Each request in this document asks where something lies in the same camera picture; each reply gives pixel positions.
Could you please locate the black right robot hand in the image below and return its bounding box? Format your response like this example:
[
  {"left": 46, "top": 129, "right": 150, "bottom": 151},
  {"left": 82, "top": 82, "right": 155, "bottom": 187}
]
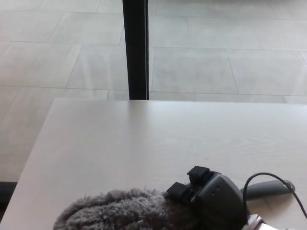
[{"left": 165, "top": 165, "right": 248, "bottom": 230}]

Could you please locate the grey fluffy microfibre duster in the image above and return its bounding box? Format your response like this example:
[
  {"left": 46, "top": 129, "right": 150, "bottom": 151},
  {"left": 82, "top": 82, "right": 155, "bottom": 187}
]
[{"left": 53, "top": 180, "right": 295, "bottom": 230}]

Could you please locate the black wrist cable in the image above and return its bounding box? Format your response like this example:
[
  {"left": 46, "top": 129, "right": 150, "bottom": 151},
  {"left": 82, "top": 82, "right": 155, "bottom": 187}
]
[{"left": 242, "top": 172, "right": 307, "bottom": 220}]

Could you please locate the black vertical frame post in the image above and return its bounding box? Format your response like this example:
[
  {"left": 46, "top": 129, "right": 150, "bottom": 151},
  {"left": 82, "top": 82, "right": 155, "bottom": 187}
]
[{"left": 122, "top": 0, "right": 151, "bottom": 101}]

